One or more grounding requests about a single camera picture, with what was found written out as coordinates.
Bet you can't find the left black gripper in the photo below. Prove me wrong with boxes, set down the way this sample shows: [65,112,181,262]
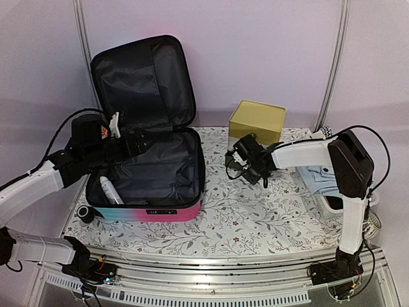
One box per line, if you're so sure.
[85,126,160,167]

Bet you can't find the yellow and white storage box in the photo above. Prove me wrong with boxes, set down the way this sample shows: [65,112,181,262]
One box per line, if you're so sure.
[225,100,286,170]

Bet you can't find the pink and teal kids suitcase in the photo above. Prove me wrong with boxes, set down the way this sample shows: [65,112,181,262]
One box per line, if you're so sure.
[85,35,205,222]

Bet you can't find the pale blue garment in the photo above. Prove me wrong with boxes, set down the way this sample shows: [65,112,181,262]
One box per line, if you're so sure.
[298,164,374,196]

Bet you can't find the white plastic mesh basket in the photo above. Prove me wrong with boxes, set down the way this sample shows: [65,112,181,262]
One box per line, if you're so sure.
[314,188,381,216]

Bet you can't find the black garment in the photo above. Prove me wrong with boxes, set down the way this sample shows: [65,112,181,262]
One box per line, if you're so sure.
[325,196,343,210]

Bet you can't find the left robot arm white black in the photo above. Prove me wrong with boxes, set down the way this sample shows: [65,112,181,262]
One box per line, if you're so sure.
[1,108,155,278]

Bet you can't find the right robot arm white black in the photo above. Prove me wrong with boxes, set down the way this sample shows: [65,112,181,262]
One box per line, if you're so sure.
[228,130,374,279]

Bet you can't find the floral white tablecloth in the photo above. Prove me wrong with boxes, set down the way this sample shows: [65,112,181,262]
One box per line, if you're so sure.
[65,127,343,258]

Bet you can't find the white plastic bottle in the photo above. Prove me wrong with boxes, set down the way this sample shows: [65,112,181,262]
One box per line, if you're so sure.
[100,176,124,205]

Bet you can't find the black white patterned cloth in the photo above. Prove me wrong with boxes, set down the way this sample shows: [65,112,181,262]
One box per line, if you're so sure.
[320,126,333,139]

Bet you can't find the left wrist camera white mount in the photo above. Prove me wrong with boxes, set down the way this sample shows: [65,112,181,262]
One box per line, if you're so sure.
[109,109,127,139]

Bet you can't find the right metal wall post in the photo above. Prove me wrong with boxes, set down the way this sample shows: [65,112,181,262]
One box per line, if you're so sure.
[314,0,351,131]

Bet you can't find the metal wall post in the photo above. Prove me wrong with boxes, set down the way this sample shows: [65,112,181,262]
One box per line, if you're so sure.
[314,0,351,131]
[72,0,91,68]

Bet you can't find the aluminium front rail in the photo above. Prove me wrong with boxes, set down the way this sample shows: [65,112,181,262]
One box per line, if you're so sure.
[29,247,399,306]

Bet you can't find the left metal wall post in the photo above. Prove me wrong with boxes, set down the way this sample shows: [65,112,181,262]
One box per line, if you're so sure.
[72,0,91,68]

